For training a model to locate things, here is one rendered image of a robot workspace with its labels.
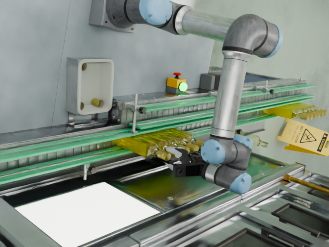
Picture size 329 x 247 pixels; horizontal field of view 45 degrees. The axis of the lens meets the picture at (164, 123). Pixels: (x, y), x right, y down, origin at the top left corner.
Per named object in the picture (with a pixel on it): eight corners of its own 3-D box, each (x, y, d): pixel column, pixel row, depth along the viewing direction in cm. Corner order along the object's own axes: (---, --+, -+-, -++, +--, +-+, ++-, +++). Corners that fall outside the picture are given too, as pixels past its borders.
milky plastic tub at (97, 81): (65, 111, 164) (78, 115, 159) (67, 56, 159) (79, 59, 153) (99, 107, 177) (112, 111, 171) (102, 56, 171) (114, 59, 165)
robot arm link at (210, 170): (212, 187, 140) (215, 165, 137) (202, 183, 143) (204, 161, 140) (224, 182, 145) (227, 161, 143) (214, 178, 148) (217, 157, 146)
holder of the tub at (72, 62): (65, 123, 166) (76, 127, 161) (66, 57, 159) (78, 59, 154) (98, 118, 178) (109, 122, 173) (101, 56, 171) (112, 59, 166)
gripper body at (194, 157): (192, 167, 157) (217, 177, 149) (177, 172, 150) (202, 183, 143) (194, 149, 155) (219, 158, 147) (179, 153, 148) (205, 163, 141)
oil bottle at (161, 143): (126, 142, 176) (160, 157, 162) (126, 130, 175) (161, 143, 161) (135, 140, 180) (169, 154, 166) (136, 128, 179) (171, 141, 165)
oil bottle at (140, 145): (115, 145, 172) (150, 160, 158) (116, 133, 171) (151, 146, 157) (125, 143, 176) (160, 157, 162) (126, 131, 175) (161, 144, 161)
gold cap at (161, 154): (156, 159, 157) (164, 162, 154) (157, 150, 156) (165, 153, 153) (162, 157, 160) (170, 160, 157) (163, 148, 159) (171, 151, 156)
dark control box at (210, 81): (199, 87, 226) (210, 90, 220) (200, 73, 224) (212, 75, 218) (207, 86, 232) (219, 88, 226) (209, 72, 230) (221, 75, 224)
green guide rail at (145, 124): (128, 125, 174) (140, 130, 169) (128, 123, 174) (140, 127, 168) (304, 94, 299) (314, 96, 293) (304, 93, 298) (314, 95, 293)
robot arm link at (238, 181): (255, 172, 136) (249, 195, 137) (229, 162, 144) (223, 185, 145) (244, 172, 131) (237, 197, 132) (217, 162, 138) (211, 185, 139)
